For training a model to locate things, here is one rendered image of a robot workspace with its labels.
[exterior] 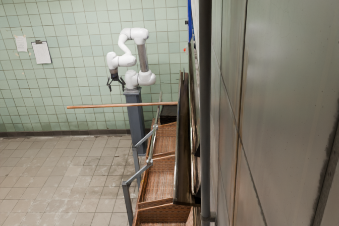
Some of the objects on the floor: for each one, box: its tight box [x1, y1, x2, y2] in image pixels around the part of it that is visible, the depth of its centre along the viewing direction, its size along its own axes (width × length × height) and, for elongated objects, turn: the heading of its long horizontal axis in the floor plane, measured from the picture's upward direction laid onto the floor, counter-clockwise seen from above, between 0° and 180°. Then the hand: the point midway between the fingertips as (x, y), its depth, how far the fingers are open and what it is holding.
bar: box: [122, 91, 162, 226], centre depth 291 cm, size 31×127×118 cm, turn 4°
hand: (117, 90), depth 296 cm, fingers open, 13 cm apart
